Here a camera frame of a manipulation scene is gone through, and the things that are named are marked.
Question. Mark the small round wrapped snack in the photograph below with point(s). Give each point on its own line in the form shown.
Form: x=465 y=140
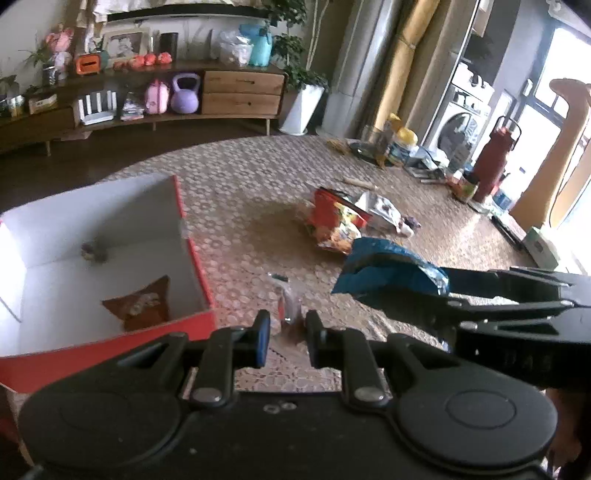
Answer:
x=93 y=252

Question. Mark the green white tissue box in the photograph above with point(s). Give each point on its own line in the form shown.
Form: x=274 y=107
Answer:
x=540 y=247

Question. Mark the black cylinder speaker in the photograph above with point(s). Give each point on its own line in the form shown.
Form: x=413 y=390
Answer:
x=169 y=45

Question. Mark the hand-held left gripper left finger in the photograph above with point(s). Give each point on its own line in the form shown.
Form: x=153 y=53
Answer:
x=263 y=340

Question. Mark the stack of magazines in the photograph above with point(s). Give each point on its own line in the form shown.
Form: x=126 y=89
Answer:
x=131 y=108

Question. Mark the long wooden tv cabinet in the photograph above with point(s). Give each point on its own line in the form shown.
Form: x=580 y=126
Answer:
x=240 y=90

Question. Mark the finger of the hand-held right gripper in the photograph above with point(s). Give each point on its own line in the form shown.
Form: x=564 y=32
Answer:
x=429 y=314
x=508 y=284

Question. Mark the blue snack packet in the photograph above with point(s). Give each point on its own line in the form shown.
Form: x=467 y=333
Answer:
x=388 y=272

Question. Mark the grey standing air conditioner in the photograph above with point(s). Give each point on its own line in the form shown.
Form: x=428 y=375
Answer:
x=364 y=55

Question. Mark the silver white snack packet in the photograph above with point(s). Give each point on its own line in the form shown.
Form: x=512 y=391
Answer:
x=381 y=207

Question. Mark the small cardboard box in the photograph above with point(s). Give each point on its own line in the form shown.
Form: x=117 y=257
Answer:
x=42 y=103

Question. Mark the potted plant in white pot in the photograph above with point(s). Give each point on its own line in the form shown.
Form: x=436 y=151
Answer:
x=302 y=108

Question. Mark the white picture frame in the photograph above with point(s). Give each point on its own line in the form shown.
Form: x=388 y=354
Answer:
x=124 y=44

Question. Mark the white washing machine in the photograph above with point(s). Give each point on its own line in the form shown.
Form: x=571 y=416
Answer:
x=457 y=129

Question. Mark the pink plush flower bouquet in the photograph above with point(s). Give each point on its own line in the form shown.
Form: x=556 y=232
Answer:
x=60 y=41

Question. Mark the tan curved chair back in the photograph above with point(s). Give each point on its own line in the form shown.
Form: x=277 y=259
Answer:
x=554 y=152

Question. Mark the red apple ornament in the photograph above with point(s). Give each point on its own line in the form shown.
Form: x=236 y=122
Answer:
x=137 y=62
x=150 y=59
x=165 y=58
x=121 y=64

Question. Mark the pink small bag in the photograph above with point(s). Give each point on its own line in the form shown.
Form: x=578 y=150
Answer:
x=157 y=98

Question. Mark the teal water jug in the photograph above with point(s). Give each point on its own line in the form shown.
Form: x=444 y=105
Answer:
x=258 y=46

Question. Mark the orange radio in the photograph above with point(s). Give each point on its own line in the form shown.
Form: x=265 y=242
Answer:
x=87 y=64

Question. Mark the small purple white packet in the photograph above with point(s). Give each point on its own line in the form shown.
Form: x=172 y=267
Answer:
x=408 y=227

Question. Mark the dark red thermos bottle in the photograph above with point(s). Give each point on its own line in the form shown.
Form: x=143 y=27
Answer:
x=491 y=161

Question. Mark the purple kettlebell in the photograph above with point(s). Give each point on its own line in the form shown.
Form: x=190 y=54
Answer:
x=185 y=97

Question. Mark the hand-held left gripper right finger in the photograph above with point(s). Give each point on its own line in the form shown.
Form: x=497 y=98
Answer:
x=311 y=342

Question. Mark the small clear snack packet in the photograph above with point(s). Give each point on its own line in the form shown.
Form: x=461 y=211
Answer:
x=288 y=304

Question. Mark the brown snack packet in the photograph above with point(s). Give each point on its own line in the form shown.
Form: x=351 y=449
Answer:
x=138 y=307

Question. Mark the yellow rolled mat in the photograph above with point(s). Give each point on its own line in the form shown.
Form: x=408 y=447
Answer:
x=406 y=64

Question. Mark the white router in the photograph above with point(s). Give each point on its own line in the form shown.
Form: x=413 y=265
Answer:
x=96 y=110

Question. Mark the red cardboard box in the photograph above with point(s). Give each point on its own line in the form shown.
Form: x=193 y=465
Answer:
x=115 y=221

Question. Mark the small wooden stick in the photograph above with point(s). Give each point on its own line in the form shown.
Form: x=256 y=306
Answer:
x=359 y=182

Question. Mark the red orange snack bag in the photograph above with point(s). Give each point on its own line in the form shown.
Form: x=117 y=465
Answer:
x=330 y=217

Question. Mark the clear plastic bag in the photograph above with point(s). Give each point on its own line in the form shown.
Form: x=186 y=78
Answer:
x=233 y=48

